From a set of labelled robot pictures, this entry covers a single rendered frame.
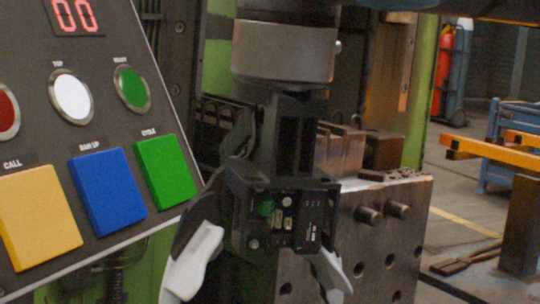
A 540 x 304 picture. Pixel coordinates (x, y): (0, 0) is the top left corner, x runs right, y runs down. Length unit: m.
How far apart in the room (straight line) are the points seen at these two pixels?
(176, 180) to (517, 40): 9.73
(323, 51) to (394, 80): 0.99
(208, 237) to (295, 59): 0.15
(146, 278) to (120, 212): 0.51
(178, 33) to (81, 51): 0.39
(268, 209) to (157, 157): 0.26
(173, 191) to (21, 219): 0.21
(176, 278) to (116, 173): 0.16
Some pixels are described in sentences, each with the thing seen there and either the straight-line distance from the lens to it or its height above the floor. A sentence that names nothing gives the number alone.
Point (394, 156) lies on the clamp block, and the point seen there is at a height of 0.94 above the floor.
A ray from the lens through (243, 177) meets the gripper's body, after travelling 0.46.
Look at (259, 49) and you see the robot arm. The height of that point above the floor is 1.16.
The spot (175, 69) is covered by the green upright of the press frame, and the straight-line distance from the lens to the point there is 1.07.
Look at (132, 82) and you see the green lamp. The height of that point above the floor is 1.10.
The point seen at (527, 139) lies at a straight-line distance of 1.58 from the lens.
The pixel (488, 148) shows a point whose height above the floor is 0.97.
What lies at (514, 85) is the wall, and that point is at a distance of 10.31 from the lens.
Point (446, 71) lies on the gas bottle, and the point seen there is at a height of 0.64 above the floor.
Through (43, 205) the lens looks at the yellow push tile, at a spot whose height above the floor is 1.01.
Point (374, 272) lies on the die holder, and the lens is 1.21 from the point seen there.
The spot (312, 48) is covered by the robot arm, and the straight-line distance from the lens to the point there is 0.46.
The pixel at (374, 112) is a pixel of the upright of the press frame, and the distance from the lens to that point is 1.41.
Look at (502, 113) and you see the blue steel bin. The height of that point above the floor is 0.62.
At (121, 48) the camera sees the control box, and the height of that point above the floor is 1.13.
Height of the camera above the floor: 1.19
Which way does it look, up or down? 12 degrees down
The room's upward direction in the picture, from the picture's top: 6 degrees clockwise
